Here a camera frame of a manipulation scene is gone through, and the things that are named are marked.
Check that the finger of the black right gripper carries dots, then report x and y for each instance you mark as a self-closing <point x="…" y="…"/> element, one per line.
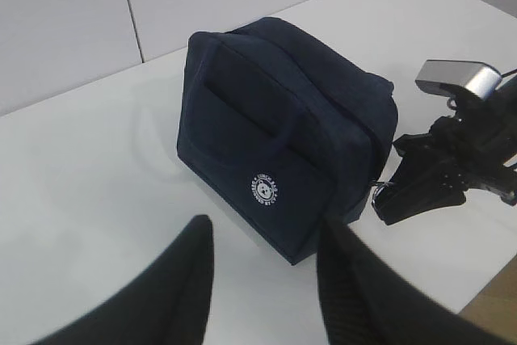
<point x="420" y="156"/>
<point x="418" y="186"/>

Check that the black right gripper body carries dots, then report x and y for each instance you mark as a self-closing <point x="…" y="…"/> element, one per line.
<point x="482" y="137"/>

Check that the navy blue lunch bag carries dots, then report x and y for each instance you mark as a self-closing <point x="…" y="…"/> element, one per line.
<point x="284" y="129"/>

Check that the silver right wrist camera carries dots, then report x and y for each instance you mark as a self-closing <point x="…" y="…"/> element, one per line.
<point x="458" y="78"/>

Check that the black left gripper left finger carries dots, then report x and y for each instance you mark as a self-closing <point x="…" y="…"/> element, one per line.
<point x="168" y="303"/>

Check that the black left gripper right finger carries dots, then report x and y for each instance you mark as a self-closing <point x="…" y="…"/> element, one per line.
<point x="363" y="301"/>

